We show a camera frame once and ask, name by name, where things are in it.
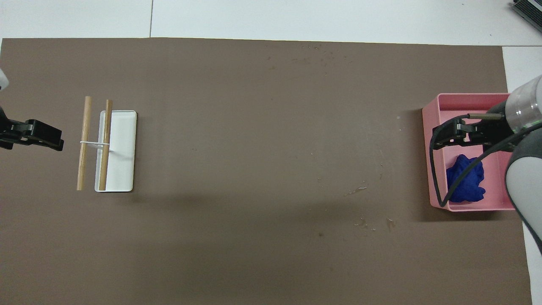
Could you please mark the brown table mat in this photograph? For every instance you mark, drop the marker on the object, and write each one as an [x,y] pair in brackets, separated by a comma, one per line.
[254,212]

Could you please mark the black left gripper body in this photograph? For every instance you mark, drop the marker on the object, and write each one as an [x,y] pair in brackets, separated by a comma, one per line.
[12,132]

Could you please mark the white rack base tray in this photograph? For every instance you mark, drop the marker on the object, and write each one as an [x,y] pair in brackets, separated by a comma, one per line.
[125,144]

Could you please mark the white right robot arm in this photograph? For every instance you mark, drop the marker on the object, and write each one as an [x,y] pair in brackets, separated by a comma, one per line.
[525,186]

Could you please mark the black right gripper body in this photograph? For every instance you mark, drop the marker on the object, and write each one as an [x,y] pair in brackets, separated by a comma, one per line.
[497,131]

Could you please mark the darker wooden rod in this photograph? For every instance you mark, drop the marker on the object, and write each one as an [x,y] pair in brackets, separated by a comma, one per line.
[108,116]

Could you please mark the blue towel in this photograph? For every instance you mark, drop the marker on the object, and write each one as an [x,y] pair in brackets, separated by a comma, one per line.
[465,182]

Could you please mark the grey ribbed device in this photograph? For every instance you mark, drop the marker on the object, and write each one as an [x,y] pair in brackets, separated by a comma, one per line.
[529,8]

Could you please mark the pink plastic bin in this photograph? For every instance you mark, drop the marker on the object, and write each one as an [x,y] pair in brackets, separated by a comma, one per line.
[493,199]

